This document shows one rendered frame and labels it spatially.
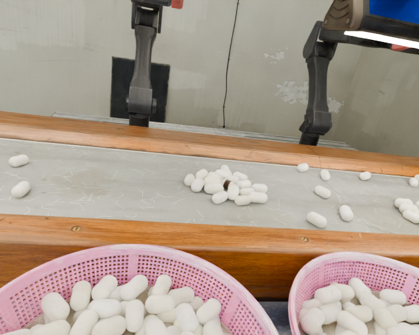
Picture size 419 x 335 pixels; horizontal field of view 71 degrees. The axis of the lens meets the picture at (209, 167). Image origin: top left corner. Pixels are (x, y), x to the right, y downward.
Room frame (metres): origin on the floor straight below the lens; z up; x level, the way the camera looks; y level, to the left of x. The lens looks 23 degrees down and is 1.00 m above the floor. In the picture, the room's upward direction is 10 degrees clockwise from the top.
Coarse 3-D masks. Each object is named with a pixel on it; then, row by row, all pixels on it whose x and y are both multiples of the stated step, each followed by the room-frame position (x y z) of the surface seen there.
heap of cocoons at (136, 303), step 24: (72, 288) 0.23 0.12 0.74; (96, 288) 0.23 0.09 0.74; (120, 288) 0.24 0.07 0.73; (144, 288) 0.24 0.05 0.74; (168, 288) 0.25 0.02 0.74; (48, 312) 0.19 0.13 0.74; (72, 312) 0.21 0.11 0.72; (96, 312) 0.20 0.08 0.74; (120, 312) 0.21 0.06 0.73; (144, 312) 0.22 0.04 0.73; (168, 312) 0.22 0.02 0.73; (192, 312) 0.22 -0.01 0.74; (216, 312) 0.23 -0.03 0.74
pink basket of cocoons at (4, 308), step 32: (64, 256) 0.24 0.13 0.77; (96, 256) 0.25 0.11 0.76; (128, 256) 0.27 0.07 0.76; (160, 256) 0.27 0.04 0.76; (192, 256) 0.27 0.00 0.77; (0, 288) 0.19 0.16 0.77; (64, 288) 0.22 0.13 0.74; (224, 288) 0.24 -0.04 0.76; (0, 320) 0.17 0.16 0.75; (224, 320) 0.23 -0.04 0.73
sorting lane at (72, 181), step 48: (0, 144) 0.53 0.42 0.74; (48, 144) 0.57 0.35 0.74; (0, 192) 0.37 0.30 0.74; (48, 192) 0.39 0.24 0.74; (96, 192) 0.42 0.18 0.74; (144, 192) 0.45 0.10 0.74; (192, 192) 0.48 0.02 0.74; (288, 192) 0.55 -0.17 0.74; (336, 192) 0.59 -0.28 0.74; (384, 192) 0.64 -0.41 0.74
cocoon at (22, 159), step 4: (16, 156) 0.46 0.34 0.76; (20, 156) 0.46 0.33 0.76; (24, 156) 0.47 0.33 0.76; (12, 160) 0.45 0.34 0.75; (16, 160) 0.45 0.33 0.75; (20, 160) 0.46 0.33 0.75; (24, 160) 0.46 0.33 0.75; (28, 160) 0.47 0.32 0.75; (12, 164) 0.45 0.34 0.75; (16, 164) 0.45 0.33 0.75; (20, 164) 0.46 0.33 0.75; (24, 164) 0.47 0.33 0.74
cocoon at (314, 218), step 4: (312, 212) 0.44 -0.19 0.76; (308, 216) 0.44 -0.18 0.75; (312, 216) 0.44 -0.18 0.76; (316, 216) 0.44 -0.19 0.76; (320, 216) 0.44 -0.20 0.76; (308, 220) 0.44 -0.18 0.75; (312, 220) 0.43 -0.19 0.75; (316, 220) 0.43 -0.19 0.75; (320, 220) 0.43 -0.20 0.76; (324, 220) 0.43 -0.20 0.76; (316, 224) 0.43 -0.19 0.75; (320, 224) 0.42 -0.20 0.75; (324, 224) 0.42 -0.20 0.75
